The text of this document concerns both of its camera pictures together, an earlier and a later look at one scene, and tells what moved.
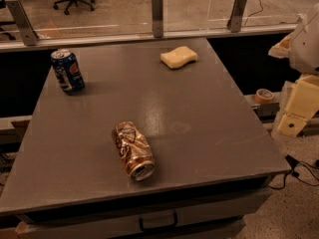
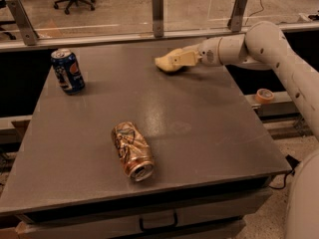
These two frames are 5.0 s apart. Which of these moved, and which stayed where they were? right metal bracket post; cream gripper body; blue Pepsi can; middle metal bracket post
Moved: cream gripper body
Stayed: right metal bracket post; middle metal bracket post; blue Pepsi can
